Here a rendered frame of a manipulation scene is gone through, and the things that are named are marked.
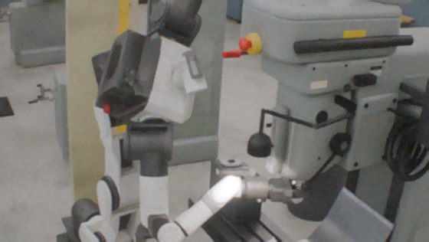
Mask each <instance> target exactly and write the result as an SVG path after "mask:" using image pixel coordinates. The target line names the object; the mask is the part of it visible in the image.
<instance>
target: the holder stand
mask: <svg viewBox="0 0 429 242"><path fill-rule="evenodd" d="M220 168H249V175H253V176H261V175H260V174H258V173H257V172H255V171H254V170H253V169H252V168H251V167H249V166H248V165H247V164H245V163H244V161H243V160H242V159H239V158H238V157H237V156H236V155H235V156H225V157H222V158H221V159H215V160H211V169H210V182H209V190H210V189H212V188H213V187H214V186H216V184H217V183H219V182H220V181H221V180H222V179H223V178H220V176H219V173H220ZM261 205H262V202H246V201H244V200H243V198H239V199H237V200H234V201H229V202H227V203H226V204H225V205H224V206H223V207H222V208H221V209H219V211H220V212H221V213H222V214H223V215H224V216H225V217H226V218H227V219H228V220H230V221H231V222H232V223H233V224H234V225H239V224H243V223H247V222H251V221H255V220H259V219H260V212H261Z"/></svg>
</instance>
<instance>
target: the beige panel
mask: <svg viewBox="0 0 429 242"><path fill-rule="evenodd" d="M137 25H138V0H66V44H67V46H66V61H67V71H66V78H67V111H68V129H69V146H70V178H71V180H72V196H73V204H74V202H76V201H77V200H79V199H84V198H88V199H90V200H91V201H93V202H94V203H96V204H97V205H98V206H99V201H98V197H97V185H98V184H97V183H98V182H99V181H100V179H101V178H102V177H103V176H104V174H105V168H106V148H105V146H104V144H103V142H102V139H101V138H100V128H99V126H98V124H97V117H96V115H95V112H94V108H93V105H94V102H95V101H96V99H97V94H98V88H99V87H98V85H97V81H96V78H95V74H94V71H93V66H92V60H91V58H92V56H93V55H95V54H99V53H101V52H104V51H111V49H112V46H113V42H114V41H115V38H117V37H118V36H119V35H121V34H122V33H123V32H124V31H126V30H127V29H129V30H131V31H134V32H136V33H137ZM126 126H127V125H124V126H117V127H113V128H111V131H112V134H116V133H121V132H125V131H126ZM61 220H62V223H63V225H64V227H65V229H66V230H67V231H68V229H69V228H70V227H73V226H74V224H73V222H72V217H71V216H70V217H68V216H66V217H62V218H61ZM136 234H138V235H139V236H140V237H142V238H144V239H145V240H147V239H150V238H152V236H151V235H150V234H149V233H148V232H147V231H145V230H144V229H143V227H142V223H141V222H140V224H139V226H138V227H137V230H136Z"/></svg>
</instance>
